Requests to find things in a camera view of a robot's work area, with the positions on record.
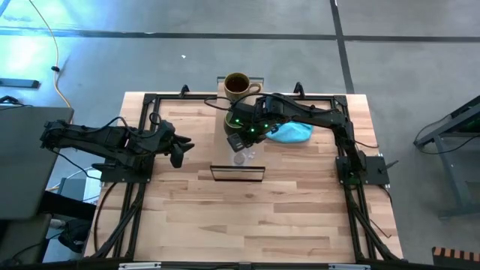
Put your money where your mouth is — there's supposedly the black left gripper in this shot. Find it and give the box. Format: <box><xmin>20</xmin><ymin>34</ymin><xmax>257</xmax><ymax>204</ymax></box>
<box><xmin>149</xmin><ymin>119</ymin><xmax>196</xmax><ymax>169</ymax></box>

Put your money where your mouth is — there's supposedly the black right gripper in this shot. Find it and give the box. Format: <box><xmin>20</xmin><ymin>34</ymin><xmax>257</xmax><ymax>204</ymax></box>
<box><xmin>226</xmin><ymin>97</ymin><xmax>279</xmax><ymax>153</ymax></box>

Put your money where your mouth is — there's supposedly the green ceramic mug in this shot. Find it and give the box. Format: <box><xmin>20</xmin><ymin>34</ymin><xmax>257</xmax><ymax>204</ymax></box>
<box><xmin>223</xmin><ymin>110</ymin><xmax>245</xmax><ymax>138</ymax></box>

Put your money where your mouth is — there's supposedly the brown ceramic mug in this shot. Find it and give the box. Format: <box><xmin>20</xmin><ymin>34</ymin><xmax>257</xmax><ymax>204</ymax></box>
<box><xmin>223</xmin><ymin>71</ymin><xmax>263</xmax><ymax>103</ymax></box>

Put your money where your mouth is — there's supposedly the clear glass mug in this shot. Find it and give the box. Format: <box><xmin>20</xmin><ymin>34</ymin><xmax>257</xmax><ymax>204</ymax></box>
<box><xmin>232</xmin><ymin>147</ymin><xmax>259</xmax><ymax>167</ymax></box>

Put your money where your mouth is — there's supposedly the teal cloth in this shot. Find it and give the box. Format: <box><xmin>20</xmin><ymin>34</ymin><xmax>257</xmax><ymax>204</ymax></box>
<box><xmin>265</xmin><ymin>120</ymin><xmax>314</xmax><ymax>144</ymax></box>

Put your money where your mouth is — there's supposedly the white box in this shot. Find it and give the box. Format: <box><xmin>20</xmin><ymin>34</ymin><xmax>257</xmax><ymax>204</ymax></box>
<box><xmin>84</xmin><ymin>169</ymin><xmax>104</xmax><ymax>206</ymax></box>

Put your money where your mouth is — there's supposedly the grey box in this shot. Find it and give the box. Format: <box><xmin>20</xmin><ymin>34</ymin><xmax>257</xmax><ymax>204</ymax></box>
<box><xmin>58</xmin><ymin>178</ymin><xmax>87</xmax><ymax>202</ymax></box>

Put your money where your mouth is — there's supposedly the black bag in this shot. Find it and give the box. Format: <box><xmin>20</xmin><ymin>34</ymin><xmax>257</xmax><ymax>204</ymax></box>
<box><xmin>58</xmin><ymin>219</ymin><xmax>93</xmax><ymax>253</ymax></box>

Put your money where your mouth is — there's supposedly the dark grey desk top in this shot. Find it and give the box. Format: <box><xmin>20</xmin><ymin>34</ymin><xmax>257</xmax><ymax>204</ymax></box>
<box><xmin>0</xmin><ymin>106</ymin><xmax>75</xmax><ymax>221</ymax></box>

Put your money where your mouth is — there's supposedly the black floor strip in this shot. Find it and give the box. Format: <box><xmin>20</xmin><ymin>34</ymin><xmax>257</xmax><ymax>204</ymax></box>
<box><xmin>0</xmin><ymin>77</ymin><xmax>41</xmax><ymax>89</ymax></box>

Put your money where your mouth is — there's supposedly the grey cabinet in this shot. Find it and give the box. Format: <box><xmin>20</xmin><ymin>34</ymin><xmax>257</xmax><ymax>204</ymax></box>
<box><xmin>0</xmin><ymin>214</ymin><xmax>52</xmax><ymax>263</ymax></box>

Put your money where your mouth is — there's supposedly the orange black striped block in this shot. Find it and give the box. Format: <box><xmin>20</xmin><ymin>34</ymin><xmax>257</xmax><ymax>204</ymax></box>
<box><xmin>432</xmin><ymin>246</ymin><xmax>480</xmax><ymax>268</ymax></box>

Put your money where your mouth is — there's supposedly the wooden shelf black metal frame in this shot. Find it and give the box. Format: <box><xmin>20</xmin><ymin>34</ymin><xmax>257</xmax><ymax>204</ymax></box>
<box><xmin>209</xmin><ymin>76</ymin><xmax>266</xmax><ymax>183</ymax></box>

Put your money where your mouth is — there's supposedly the black aluminium table frame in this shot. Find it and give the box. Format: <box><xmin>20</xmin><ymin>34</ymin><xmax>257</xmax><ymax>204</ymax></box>
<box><xmin>89</xmin><ymin>91</ymin><xmax>404</xmax><ymax>263</ymax></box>

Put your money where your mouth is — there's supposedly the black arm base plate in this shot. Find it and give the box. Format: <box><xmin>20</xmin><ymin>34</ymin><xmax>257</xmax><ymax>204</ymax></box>
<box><xmin>100</xmin><ymin>153</ymin><xmax>155</xmax><ymax>184</ymax></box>
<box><xmin>336</xmin><ymin>155</ymin><xmax>391</xmax><ymax>186</ymax></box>

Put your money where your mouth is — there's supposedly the silver table bracket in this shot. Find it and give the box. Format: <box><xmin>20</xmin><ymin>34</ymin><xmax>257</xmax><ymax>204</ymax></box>
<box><xmin>118</xmin><ymin>262</ymin><xmax>162</xmax><ymax>270</ymax></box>
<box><xmin>328</xmin><ymin>263</ymin><xmax>371</xmax><ymax>270</ymax></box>

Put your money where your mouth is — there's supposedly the yellow cable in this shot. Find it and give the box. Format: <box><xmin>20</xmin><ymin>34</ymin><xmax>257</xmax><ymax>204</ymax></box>
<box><xmin>28</xmin><ymin>0</ymin><xmax>79</xmax><ymax>110</ymax></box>

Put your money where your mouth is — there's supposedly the grey metal desk frame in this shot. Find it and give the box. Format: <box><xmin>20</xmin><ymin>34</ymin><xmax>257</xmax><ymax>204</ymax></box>
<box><xmin>413</xmin><ymin>95</ymin><xmax>480</xmax><ymax>218</ymax></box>

